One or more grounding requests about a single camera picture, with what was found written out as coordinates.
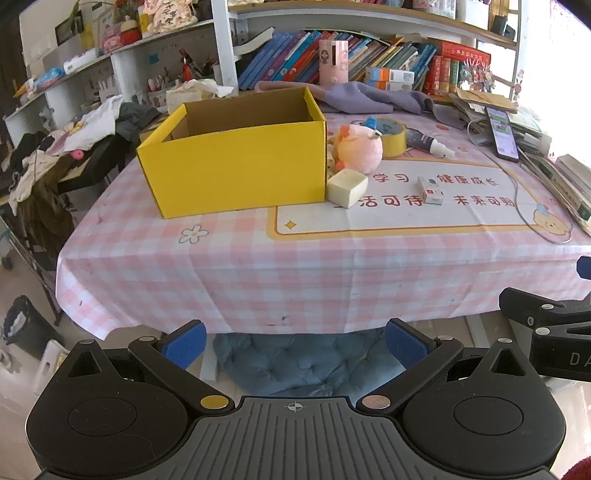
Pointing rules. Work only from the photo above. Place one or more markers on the pink checkered tablecloth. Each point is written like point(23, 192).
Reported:
point(231, 263)

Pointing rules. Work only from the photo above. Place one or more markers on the blue snack packet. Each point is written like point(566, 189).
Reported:
point(48, 78)

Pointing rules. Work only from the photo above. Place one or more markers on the yellow tape roll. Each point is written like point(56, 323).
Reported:
point(393, 144)

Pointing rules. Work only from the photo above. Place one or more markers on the red dictionary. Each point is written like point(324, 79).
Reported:
point(436, 76)

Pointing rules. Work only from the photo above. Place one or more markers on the black picture frame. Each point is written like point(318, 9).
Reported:
point(69, 27)

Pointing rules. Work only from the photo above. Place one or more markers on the purple cloth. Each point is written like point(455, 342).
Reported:
point(369, 94)

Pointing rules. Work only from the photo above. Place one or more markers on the dark blue tube white cap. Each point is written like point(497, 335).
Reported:
point(420, 138)

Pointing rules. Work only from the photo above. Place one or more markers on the red pink plush toy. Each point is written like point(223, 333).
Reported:
point(122, 34)

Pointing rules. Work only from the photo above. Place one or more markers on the small white red box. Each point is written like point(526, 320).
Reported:
point(430, 191)

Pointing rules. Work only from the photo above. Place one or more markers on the white printed shirt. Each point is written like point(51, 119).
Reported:
point(99, 120)

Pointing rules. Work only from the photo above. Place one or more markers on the dark grey cloth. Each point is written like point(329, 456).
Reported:
point(138, 117)

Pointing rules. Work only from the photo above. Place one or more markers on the cream cloth bag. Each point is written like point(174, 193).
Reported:
point(194, 92)

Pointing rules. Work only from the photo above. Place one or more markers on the black waste bin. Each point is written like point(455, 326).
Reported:
point(27, 325)

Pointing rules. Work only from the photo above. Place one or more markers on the red figurine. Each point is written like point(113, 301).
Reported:
point(188, 67)

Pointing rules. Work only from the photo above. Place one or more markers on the colourful cartoon card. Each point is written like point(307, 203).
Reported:
point(478, 76)

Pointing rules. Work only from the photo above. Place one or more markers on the black side table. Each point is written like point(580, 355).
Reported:
point(97, 166)

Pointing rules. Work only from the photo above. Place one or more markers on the white foam block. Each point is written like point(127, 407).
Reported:
point(346, 187)

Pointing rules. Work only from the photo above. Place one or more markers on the yellow cardboard box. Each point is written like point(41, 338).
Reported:
point(231, 170)

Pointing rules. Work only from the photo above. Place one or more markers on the person's right forearm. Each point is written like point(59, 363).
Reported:
point(579, 470)

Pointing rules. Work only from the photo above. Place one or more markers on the pink floral bag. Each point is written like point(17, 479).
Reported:
point(168, 14)

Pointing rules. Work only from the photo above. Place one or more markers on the white desk shelf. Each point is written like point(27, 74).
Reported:
point(224, 46)

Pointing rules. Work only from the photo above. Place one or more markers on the brown coat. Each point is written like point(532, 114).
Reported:
point(46, 203)

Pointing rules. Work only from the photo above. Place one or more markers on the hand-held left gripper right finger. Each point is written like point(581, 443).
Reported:
point(406, 345)

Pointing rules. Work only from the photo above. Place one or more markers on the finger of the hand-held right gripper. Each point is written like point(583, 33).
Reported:
point(585, 267)
point(545, 311)

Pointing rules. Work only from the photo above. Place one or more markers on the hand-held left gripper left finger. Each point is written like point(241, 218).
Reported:
point(184, 345)

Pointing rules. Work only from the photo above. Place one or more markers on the orange white carton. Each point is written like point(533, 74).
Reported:
point(390, 74)
point(390, 86)

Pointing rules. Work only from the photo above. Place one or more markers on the black smartphone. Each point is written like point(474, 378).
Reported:
point(503, 134)

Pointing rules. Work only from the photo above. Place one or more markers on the red book box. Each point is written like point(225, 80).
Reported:
point(466, 50)

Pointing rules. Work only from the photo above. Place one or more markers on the row of blue spine books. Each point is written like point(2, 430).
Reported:
point(286, 55)

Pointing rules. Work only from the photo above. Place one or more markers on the pink white carton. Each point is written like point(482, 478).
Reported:
point(333, 60)

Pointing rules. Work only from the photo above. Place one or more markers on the blue tufted chair cushion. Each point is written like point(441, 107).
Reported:
point(300, 360)

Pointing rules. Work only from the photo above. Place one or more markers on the white plastic basket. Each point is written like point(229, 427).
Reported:
point(51, 362)

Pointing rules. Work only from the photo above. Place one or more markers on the stack of papers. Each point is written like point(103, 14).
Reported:
point(563, 175)

